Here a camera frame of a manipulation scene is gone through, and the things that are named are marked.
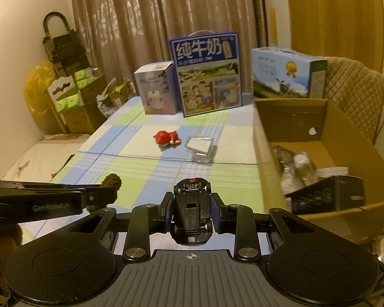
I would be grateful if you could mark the yellow curtain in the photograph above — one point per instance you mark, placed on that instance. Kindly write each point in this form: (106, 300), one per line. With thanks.
(332, 16)

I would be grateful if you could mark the white carton of green packs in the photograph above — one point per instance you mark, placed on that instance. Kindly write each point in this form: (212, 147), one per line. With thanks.
(65, 97)

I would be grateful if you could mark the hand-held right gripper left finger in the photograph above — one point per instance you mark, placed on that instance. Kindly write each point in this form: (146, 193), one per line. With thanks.
(167, 209)

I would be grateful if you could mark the folding hand cart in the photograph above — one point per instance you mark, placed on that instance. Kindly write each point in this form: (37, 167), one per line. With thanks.
(60, 44)

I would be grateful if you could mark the bag of cotton swabs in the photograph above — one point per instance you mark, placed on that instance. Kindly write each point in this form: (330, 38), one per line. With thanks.
(299, 172)

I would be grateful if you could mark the light blue milk carton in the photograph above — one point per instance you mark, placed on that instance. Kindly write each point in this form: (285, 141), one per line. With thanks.
(281, 73)

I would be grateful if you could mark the white humidifier box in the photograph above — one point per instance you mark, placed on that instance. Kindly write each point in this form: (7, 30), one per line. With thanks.
(155, 89)

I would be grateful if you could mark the blue cartoon milk carton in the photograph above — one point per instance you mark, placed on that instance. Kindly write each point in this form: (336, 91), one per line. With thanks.
(204, 73)

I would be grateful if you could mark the brown patterned curtain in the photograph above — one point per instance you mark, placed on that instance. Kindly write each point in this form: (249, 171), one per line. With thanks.
(147, 16)

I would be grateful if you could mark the white plastic bag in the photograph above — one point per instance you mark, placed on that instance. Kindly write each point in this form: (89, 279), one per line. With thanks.
(107, 102)

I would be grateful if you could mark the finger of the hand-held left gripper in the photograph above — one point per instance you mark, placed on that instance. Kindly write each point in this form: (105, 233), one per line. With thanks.
(51, 184)
(102, 196)

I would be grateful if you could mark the beige quilted cushion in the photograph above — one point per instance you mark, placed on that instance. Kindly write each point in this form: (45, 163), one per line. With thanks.
(355, 89)

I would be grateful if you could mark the black toy car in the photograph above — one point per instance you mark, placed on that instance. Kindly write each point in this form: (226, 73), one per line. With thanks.
(192, 208)

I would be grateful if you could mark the clear plastic cup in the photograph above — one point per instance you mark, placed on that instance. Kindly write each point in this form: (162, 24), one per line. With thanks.
(281, 155)

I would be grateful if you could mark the black product box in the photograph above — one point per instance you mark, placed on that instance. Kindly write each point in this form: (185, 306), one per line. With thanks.
(326, 195)

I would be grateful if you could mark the yellow plastic bag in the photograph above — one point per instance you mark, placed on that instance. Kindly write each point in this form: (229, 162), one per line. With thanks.
(35, 92)

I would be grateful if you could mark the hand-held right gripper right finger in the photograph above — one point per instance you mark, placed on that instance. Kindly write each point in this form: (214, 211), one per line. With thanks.
(217, 209)

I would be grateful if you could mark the clear plastic case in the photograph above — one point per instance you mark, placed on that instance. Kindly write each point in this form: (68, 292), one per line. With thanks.
(201, 148)

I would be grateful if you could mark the red toy figure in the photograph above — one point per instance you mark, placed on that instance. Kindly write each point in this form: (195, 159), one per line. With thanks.
(166, 137)

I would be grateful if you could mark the brown knitted item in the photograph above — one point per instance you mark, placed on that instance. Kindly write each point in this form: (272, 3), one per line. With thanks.
(111, 182)

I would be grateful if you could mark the brown cardboard box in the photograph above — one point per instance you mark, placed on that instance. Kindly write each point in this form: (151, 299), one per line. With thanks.
(352, 124)

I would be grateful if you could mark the person's left hand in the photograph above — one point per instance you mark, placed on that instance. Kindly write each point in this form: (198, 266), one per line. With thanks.
(6, 235)

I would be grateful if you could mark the plaid bed sheet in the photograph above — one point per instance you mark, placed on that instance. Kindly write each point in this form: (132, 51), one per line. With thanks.
(140, 166)

